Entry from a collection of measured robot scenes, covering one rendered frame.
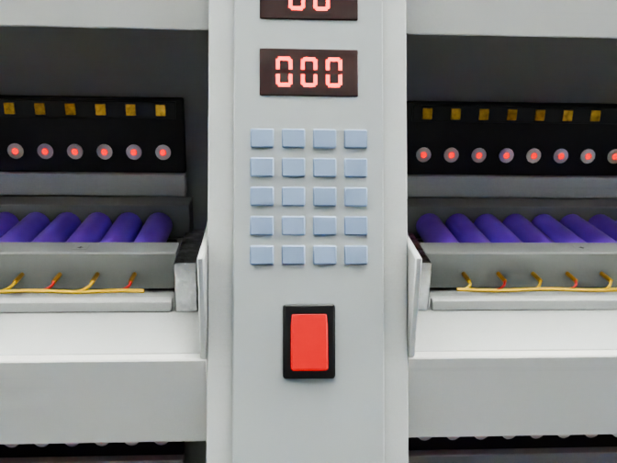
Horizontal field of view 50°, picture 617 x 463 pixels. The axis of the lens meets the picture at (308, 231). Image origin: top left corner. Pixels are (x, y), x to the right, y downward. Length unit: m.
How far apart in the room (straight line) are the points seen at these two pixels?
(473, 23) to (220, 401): 0.22
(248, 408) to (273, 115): 0.14
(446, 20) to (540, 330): 0.16
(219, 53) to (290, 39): 0.03
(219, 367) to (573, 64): 0.39
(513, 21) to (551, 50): 0.22
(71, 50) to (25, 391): 0.29
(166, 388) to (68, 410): 0.05
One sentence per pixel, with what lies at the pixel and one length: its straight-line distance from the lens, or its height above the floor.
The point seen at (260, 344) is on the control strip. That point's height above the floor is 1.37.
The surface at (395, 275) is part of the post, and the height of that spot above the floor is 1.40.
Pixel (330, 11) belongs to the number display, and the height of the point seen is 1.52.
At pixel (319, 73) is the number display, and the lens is 0.32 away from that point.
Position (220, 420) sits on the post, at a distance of 0.32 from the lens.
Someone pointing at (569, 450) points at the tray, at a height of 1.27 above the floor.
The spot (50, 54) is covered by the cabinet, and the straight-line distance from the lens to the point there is 0.56.
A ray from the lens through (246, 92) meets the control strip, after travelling 0.31.
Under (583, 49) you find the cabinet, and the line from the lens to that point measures 0.59.
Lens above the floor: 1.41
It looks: 2 degrees up
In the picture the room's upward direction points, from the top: straight up
